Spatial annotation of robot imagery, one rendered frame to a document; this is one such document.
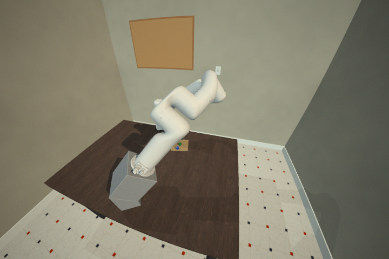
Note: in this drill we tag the tan mat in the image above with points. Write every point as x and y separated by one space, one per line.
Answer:
183 147

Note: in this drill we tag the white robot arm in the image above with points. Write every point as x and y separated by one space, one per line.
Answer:
191 101

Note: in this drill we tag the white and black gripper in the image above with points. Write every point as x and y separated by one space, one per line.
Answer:
158 128

